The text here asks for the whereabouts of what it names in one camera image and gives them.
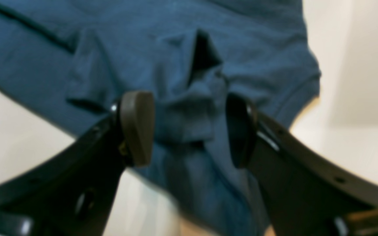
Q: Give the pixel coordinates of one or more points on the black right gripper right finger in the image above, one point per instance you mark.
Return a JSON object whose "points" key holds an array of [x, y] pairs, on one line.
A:
{"points": [[304, 194]]}

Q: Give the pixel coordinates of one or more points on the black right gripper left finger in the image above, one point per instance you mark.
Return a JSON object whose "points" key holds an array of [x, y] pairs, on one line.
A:
{"points": [[72, 194]]}

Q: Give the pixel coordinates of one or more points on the dark blue t-shirt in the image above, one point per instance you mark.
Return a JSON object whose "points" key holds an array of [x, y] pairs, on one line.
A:
{"points": [[68, 60]]}

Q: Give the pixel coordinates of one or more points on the white adjacent table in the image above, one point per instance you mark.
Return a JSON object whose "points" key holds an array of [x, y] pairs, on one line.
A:
{"points": [[342, 124]]}

